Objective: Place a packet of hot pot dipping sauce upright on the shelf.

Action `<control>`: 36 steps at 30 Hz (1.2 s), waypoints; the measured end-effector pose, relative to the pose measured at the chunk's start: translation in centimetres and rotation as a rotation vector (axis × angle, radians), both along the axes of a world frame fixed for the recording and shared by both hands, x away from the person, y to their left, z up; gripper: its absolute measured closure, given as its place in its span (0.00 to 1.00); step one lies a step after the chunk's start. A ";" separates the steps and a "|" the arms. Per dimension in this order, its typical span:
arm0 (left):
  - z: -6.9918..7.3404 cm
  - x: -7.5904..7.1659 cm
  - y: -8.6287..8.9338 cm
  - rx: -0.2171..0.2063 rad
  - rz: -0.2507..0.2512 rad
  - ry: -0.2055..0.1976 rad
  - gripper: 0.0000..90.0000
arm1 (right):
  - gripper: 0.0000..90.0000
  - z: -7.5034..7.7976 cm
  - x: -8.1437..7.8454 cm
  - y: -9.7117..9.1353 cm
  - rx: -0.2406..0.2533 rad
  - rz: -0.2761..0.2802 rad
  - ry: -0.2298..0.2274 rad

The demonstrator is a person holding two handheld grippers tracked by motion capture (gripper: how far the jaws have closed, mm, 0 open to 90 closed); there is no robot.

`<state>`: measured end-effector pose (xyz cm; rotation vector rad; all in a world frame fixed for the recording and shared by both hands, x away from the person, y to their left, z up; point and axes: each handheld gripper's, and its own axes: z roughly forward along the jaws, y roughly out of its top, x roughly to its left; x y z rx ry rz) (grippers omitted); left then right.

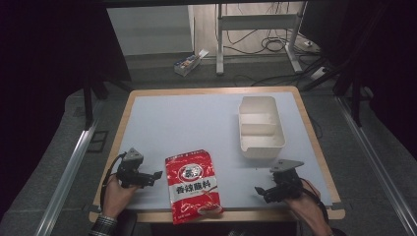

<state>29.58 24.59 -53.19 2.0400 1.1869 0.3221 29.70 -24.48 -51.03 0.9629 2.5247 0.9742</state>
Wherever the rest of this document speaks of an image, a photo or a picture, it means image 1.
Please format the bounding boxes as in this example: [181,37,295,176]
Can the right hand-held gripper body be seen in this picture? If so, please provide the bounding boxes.
[267,158,305,203]

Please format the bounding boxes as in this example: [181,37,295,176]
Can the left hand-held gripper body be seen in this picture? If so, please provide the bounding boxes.
[115,147,153,190]

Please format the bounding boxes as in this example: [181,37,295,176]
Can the person's left hand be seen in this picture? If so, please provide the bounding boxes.
[102,176,139,219]

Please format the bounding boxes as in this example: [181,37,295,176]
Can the person's right hand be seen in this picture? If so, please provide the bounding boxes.
[282,179,329,228]

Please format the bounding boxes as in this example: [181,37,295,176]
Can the red seasoning packet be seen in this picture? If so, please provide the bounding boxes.
[164,148,225,226]

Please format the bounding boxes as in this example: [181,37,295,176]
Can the wooden table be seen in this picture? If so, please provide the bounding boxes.
[89,86,346,224]

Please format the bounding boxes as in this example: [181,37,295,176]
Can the dark floor socket plate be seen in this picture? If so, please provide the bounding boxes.
[86,130,109,154]

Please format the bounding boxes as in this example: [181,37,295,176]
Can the white plastic divided bin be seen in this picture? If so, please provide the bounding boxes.
[237,95,287,160]

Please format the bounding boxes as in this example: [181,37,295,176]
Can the pale blue table mat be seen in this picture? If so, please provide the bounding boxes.
[118,91,333,210]

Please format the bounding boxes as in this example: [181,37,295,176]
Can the black metal stand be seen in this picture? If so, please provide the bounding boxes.
[81,73,96,131]

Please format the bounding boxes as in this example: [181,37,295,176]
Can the small open cardboard box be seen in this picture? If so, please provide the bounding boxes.
[173,48,210,78]

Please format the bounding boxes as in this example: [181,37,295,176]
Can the white power strip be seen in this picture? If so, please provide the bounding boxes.
[309,66,328,82]

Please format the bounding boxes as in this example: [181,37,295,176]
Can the dark curtain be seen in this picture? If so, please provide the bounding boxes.
[0,0,132,210]
[299,0,417,161]

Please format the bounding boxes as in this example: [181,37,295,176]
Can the white power adapter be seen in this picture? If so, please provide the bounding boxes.
[302,39,321,54]

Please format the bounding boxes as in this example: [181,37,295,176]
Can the white board panel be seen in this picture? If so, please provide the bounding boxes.
[106,5,195,57]

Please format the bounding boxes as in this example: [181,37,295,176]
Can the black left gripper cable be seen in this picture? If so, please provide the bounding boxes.
[99,151,128,211]

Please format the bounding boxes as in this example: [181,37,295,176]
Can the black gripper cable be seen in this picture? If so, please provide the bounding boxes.
[300,178,329,225]
[99,151,128,211]

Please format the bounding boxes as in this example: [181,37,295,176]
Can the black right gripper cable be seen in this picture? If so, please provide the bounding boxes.
[300,178,329,225]

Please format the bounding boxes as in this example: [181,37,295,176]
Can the aluminium floor rail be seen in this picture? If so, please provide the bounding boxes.
[336,95,417,228]
[33,120,100,236]

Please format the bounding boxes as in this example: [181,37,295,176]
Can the black floor cables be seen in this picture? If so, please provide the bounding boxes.
[224,2,328,88]

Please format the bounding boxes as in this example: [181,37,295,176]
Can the white metal desk frame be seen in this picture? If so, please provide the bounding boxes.
[214,1,308,76]

